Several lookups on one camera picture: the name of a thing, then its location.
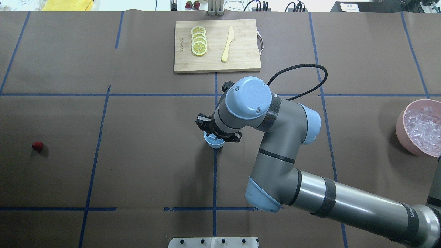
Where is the light blue paper cup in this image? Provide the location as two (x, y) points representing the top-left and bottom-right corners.
(203, 131), (225, 149)

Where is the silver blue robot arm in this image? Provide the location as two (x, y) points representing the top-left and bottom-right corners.
(196, 76), (440, 248)

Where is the red strawberry left background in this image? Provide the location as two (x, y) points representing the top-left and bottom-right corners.
(185, 0), (193, 10)

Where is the yellow cloth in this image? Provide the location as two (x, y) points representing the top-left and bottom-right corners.
(42, 0), (94, 11)

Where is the yellow plastic knife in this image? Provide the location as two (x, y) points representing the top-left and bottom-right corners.
(221, 26), (234, 63)

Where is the bamboo cutting board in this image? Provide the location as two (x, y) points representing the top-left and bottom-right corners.
(174, 19), (261, 74)

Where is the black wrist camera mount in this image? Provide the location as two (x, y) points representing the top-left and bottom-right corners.
(222, 81), (235, 93)

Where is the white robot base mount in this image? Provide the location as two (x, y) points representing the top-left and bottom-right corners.
(168, 237), (259, 248)

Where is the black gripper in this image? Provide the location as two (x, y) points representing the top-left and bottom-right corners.
(195, 113), (243, 142)

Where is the lemon slice nearest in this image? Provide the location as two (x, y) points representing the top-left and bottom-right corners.
(191, 43), (208, 56)

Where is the aluminium frame post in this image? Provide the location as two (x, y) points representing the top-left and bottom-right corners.
(207, 0), (225, 16)

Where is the red strawberry background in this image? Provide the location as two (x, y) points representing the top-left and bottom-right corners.
(193, 1), (201, 10)
(185, 0), (193, 10)

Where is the clear ice cubes pile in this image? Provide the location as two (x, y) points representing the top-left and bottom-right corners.
(404, 107), (441, 157)

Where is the red strawberry right background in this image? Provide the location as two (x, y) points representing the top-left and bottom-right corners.
(193, 1), (201, 10)

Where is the lemon slice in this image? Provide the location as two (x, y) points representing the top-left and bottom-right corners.
(191, 26), (206, 36)
(191, 43), (208, 56)
(192, 32), (207, 43)
(192, 36), (208, 46)

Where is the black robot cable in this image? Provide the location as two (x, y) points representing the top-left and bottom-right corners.
(267, 64), (328, 101)

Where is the red strawberry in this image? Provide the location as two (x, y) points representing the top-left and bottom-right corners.
(31, 141), (44, 153)

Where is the lemon slice farthest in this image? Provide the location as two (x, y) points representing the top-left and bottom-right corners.
(191, 26), (206, 36)

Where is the pink bowl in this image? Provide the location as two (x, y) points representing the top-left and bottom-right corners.
(395, 99), (441, 158)

